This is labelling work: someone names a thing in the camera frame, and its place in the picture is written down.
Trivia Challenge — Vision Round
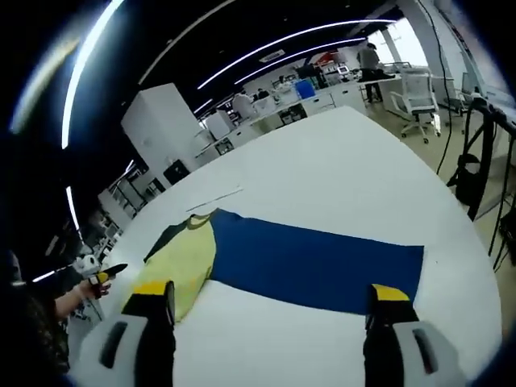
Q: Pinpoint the black box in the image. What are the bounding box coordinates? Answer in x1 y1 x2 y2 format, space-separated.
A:
163 158 190 185

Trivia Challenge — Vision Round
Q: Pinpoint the yellow blue grey garment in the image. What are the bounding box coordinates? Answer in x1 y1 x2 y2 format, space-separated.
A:
144 208 425 323

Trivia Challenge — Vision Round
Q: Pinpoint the white office chair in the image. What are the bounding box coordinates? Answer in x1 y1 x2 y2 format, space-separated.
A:
389 67 443 145

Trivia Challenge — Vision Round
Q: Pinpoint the white workbench row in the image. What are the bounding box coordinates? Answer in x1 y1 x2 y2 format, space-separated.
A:
197 78 364 158

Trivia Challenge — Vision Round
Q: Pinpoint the person's left hand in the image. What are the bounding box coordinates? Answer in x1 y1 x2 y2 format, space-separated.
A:
76 281 113 300

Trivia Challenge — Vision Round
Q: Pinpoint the blue plastic bin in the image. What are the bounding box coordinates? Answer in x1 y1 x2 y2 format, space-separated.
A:
295 79 318 100

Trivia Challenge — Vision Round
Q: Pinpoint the black hanging cable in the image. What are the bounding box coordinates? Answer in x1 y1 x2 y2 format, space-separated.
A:
417 0 455 177

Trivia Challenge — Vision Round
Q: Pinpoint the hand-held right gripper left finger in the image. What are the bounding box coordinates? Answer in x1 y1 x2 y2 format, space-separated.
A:
76 281 178 387

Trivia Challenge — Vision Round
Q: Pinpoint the black metal stand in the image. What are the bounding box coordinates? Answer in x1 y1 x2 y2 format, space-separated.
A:
447 94 516 221

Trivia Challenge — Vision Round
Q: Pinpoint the white square pillar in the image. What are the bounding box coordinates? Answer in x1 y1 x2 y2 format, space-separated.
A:
120 82 202 178

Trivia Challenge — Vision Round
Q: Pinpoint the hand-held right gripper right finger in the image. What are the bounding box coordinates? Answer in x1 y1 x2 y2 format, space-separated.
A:
362 283 461 387

